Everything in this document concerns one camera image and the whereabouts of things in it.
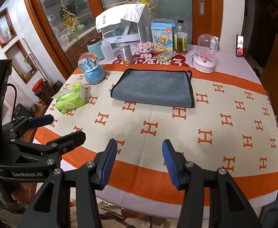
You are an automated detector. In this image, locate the purple and grey towel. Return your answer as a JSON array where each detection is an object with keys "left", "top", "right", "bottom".
[{"left": 111, "top": 68, "right": 195, "bottom": 108}]

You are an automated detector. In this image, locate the red bucket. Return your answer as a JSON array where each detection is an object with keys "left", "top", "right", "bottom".
[{"left": 32, "top": 78, "right": 45, "bottom": 94}]

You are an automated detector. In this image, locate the green tissue pack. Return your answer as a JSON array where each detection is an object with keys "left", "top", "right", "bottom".
[{"left": 52, "top": 82, "right": 86, "bottom": 114}]

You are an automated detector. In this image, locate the orange cream H-pattern blanket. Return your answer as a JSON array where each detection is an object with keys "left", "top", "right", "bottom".
[{"left": 35, "top": 64, "right": 278, "bottom": 205}]

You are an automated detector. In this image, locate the blue castle snow globe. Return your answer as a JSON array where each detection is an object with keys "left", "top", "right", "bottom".
[{"left": 78, "top": 52, "right": 105, "bottom": 84}]

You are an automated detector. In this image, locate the white squeeze bottle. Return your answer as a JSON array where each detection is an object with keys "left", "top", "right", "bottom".
[{"left": 100, "top": 40, "right": 115, "bottom": 61}]

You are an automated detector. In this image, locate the teal cylindrical humidifier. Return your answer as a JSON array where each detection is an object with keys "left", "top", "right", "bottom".
[{"left": 87, "top": 38, "right": 104, "bottom": 61}]

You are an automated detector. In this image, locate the silver orange aluminium can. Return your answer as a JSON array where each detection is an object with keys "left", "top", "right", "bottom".
[{"left": 119, "top": 43, "right": 133, "bottom": 66}]

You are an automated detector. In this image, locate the red white printed mat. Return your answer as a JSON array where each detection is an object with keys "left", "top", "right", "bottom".
[{"left": 112, "top": 49, "right": 190, "bottom": 67}]

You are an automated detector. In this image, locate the wooden glass sliding door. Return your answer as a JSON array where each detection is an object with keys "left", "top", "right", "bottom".
[{"left": 24, "top": 0, "right": 224, "bottom": 78}]

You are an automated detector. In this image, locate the pink brick bear figure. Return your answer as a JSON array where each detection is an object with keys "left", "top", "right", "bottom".
[{"left": 137, "top": 41, "right": 154, "bottom": 55}]

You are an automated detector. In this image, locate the white countertop appliance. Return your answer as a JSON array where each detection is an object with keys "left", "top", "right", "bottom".
[{"left": 97, "top": 12, "right": 152, "bottom": 51}]

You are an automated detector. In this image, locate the gold pill blister pack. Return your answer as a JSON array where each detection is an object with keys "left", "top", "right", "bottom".
[{"left": 155, "top": 51, "right": 177, "bottom": 62}]

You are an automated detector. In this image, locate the white paper bag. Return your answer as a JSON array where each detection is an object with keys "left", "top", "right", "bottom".
[{"left": 95, "top": 4, "right": 150, "bottom": 31}]

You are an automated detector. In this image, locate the pink dome music box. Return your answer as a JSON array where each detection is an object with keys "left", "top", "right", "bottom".
[{"left": 193, "top": 34, "right": 216, "bottom": 74}]

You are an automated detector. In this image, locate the blue duck picture box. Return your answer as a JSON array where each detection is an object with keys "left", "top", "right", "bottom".
[{"left": 151, "top": 22, "right": 175, "bottom": 51}]

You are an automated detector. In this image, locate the glass bottle amber liquid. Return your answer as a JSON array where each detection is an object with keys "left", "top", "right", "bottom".
[{"left": 174, "top": 20, "right": 188, "bottom": 54}]

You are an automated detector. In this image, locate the upright smartphone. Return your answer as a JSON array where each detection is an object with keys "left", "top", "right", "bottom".
[{"left": 236, "top": 35, "right": 244, "bottom": 57}]

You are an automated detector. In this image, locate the black cable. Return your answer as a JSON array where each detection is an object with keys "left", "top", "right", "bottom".
[{"left": 6, "top": 83, "right": 19, "bottom": 122}]

